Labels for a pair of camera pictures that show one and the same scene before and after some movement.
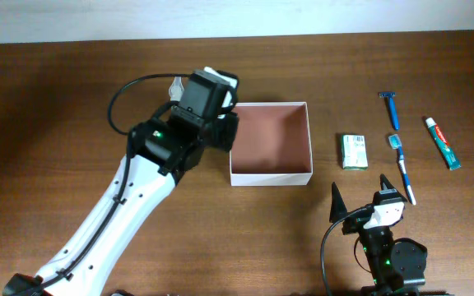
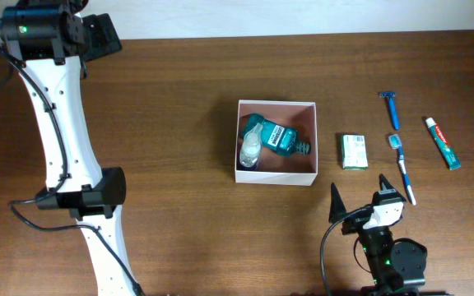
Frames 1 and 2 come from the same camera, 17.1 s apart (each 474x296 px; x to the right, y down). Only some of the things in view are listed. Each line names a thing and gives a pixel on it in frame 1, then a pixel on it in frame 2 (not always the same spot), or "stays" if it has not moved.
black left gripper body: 226,131 -> 102,38
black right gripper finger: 338,210 stays
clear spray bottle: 176,90 -> 251,146
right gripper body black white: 360,222 stays
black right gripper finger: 386,185 stays
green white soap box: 354,152 stays
